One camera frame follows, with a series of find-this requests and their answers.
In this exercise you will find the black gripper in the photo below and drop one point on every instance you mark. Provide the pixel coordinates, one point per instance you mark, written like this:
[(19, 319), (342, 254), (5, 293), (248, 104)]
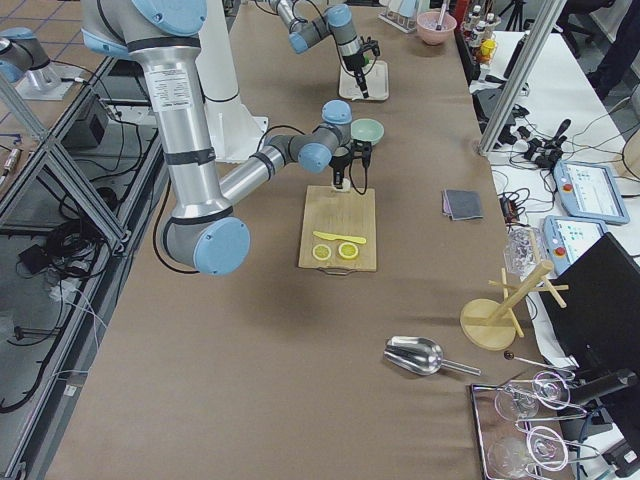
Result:
[(354, 61), (338, 164)]

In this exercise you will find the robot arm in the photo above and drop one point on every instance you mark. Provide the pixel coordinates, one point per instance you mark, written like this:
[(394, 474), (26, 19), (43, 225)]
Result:
[(165, 38), (336, 22)]

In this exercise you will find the light green bowl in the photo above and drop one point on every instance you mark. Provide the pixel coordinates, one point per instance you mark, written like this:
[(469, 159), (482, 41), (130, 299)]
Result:
[(366, 130)]

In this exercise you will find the pink bowl with ice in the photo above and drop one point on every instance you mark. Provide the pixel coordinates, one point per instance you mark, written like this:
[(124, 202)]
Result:
[(426, 24)]

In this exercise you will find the beige rabbit tray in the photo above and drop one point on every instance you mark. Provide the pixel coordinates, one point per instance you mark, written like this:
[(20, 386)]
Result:
[(376, 76)]

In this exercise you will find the wooden cutting board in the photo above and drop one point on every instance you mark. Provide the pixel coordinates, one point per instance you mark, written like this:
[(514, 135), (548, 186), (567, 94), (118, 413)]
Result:
[(340, 213)]

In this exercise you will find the yellow plastic knife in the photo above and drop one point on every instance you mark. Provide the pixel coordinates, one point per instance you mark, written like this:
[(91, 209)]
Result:
[(339, 237)]

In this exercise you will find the lemon slice far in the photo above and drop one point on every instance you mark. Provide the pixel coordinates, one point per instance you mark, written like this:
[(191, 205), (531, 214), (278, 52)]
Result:
[(321, 252)]

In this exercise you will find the metal muddler stick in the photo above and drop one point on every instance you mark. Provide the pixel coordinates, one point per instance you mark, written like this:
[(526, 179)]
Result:
[(442, 14)]

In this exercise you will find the grey folded cloth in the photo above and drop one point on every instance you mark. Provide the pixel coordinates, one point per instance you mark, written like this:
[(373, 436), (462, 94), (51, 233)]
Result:
[(461, 204)]

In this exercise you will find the metal scoop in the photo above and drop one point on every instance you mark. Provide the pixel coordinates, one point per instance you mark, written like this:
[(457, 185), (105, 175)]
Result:
[(422, 356)]

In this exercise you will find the wooden mug tree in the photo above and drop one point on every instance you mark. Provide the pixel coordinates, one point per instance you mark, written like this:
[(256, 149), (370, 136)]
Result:
[(493, 326)]

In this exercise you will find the teach pendant near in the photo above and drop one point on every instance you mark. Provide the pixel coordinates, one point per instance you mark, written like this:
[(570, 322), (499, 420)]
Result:
[(568, 238)]

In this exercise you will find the teach pendant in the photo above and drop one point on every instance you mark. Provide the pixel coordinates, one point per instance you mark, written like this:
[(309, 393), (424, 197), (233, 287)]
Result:
[(588, 190), (568, 238)]

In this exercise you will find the teach pendant far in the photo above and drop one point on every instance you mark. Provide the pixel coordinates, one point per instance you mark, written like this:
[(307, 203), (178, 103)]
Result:
[(588, 190)]

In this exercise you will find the black monitor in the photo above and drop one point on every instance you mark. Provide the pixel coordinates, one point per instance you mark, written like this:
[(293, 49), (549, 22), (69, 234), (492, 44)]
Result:
[(599, 326)]

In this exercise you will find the lemon half near handle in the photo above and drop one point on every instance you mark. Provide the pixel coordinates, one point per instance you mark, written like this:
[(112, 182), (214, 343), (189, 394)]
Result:
[(348, 250)]

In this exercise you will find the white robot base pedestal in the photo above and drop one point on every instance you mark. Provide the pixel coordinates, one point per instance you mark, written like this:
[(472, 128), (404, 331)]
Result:
[(234, 131)]

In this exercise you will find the aluminium frame post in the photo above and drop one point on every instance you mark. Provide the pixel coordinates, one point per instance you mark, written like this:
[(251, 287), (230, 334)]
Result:
[(548, 15)]

